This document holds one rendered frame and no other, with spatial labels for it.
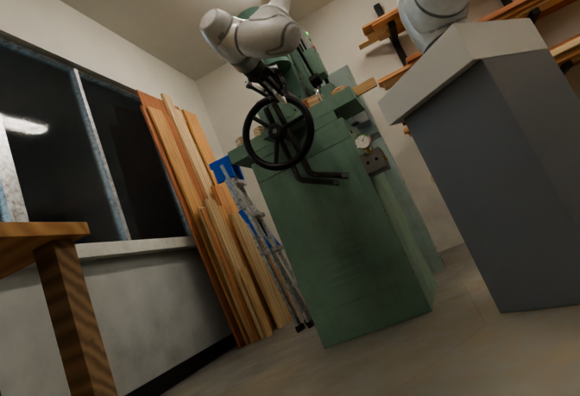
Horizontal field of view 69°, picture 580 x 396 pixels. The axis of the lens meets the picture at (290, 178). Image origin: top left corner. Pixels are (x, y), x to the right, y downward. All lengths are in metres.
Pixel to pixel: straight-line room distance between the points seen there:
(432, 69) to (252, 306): 2.21
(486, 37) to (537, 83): 0.18
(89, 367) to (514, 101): 1.03
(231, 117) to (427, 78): 3.63
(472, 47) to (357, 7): 3.55
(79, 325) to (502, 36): 1.14
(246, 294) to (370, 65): 2.54
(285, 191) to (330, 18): 3.13
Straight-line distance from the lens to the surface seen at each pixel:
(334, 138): 1.70
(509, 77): 1.18
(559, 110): 1.27
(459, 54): 1.14
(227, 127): 4.67
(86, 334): 0.79
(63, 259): 0.80
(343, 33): 4.56
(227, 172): 2.70
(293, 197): 1.73
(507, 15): 4.01
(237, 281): 3.02
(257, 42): 1.19
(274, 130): 1.57
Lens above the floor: 0.30
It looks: 12 degrees up
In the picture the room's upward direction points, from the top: 23 degrees counter-clockwise
